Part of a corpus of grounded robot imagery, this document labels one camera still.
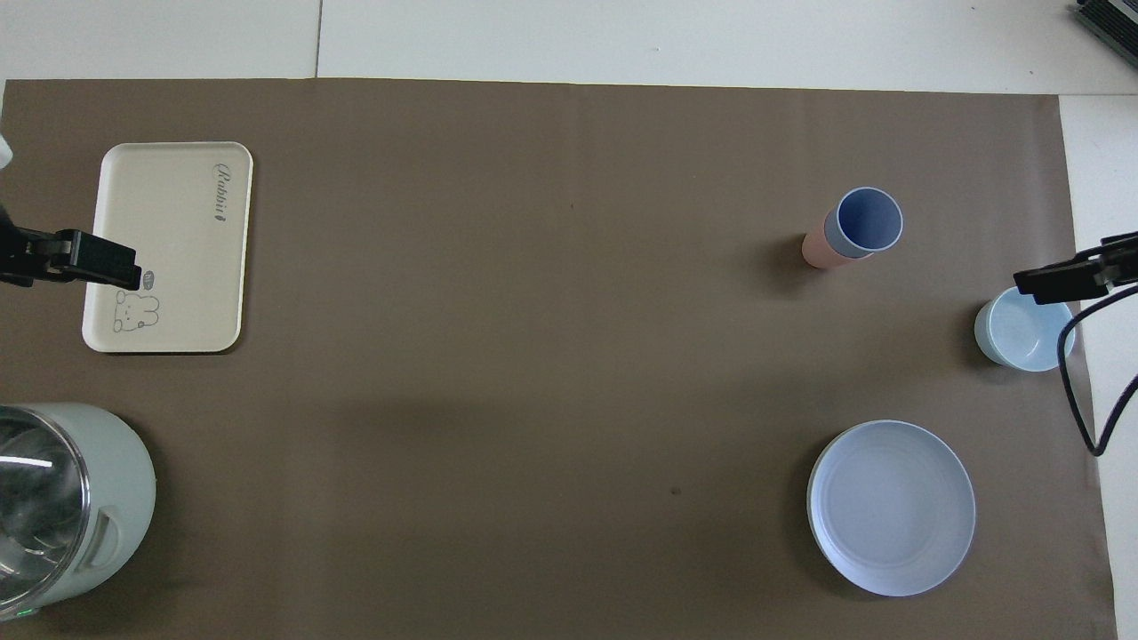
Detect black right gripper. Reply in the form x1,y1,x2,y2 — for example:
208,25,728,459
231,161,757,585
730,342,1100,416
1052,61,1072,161
1014,231,1138,306

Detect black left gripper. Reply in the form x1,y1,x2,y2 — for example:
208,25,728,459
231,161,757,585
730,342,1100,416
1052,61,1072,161
0,227,142,291

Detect blue plastic cup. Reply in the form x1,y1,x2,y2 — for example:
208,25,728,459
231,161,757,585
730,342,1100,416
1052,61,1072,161
822,187,904,260

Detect pink plastic cup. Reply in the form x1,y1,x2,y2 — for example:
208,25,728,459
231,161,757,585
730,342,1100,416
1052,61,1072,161
802,222,845,269

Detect cream rabbit print tray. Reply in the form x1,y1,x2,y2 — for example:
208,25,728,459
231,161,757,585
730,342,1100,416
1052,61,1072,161
82,141,254,354

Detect light blue bowl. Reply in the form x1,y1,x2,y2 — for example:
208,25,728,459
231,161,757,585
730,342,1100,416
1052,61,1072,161
974,286,1077,372

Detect pale green cooking pot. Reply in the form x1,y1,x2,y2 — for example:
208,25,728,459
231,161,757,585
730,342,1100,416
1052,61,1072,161
0,403,157,620

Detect glass pot lid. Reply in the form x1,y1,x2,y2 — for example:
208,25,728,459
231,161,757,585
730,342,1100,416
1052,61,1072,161
0,407,92,607

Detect grey vented device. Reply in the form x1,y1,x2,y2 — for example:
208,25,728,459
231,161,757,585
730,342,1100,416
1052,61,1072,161
1071,0,1138,60

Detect lavender blue plate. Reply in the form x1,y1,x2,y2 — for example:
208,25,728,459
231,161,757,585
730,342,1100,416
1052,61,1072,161
806,420,977,597

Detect brown paper table mat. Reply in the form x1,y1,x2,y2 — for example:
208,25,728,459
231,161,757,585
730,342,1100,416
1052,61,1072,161
0,78,1119,640

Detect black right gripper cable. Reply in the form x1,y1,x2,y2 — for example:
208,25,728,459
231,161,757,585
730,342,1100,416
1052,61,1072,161
1056,283,1138,458

